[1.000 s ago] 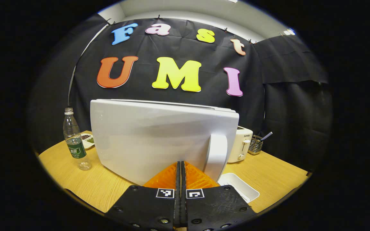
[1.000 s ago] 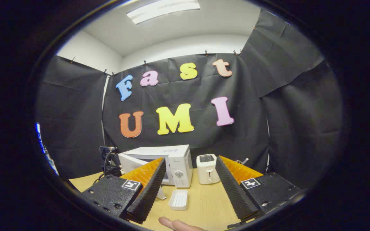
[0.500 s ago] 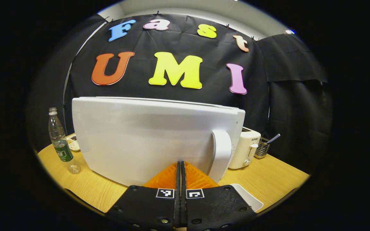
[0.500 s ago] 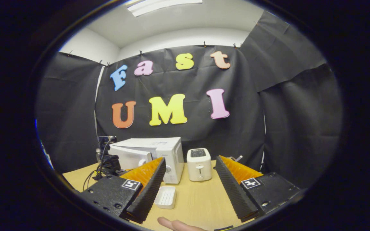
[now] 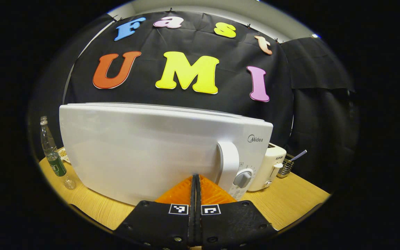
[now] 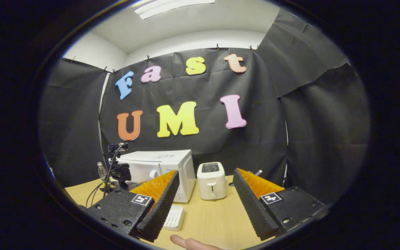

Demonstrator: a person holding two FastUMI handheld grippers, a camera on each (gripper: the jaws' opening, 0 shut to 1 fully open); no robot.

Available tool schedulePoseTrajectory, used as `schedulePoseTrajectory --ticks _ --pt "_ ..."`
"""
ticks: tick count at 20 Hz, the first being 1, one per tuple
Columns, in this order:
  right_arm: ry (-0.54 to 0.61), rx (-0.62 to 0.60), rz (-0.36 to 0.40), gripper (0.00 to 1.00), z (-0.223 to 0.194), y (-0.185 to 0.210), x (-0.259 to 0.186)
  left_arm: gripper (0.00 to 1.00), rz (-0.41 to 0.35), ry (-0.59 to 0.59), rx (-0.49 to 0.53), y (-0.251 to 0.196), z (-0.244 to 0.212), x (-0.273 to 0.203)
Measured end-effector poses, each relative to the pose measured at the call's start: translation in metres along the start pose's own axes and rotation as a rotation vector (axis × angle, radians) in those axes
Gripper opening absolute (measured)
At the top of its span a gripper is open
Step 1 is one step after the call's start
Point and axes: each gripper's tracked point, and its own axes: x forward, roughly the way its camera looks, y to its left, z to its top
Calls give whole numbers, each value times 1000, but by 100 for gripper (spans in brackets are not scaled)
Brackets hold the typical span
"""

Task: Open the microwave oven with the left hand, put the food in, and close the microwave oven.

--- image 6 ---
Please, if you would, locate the ceiling light panel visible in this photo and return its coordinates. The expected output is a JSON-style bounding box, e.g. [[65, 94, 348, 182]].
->
[[134, 0, 216, 20]]

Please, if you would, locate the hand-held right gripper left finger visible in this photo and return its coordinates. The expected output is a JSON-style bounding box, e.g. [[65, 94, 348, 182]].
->
[[86, 169, 180, 243]]

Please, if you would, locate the black cable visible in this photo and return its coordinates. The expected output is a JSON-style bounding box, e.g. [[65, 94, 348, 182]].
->
[[85, 145, 124, 208]]

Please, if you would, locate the white ribbed tray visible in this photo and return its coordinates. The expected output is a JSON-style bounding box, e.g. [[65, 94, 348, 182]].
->
[[163, 205, 186, 232]]

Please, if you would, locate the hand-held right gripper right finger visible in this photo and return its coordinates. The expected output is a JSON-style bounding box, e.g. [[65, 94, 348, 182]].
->
[[233, 168, 326, 241]]

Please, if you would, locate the white microwave oven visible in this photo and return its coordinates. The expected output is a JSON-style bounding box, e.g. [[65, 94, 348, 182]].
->
[[116, 150, 197, 203]]

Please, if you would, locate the clear plastic bottle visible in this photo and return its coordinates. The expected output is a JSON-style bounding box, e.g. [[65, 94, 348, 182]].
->
[[98, 161, 108, 182]]

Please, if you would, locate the white toaster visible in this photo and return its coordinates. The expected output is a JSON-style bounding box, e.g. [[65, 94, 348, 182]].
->
[[197, 162, 227, 201]]

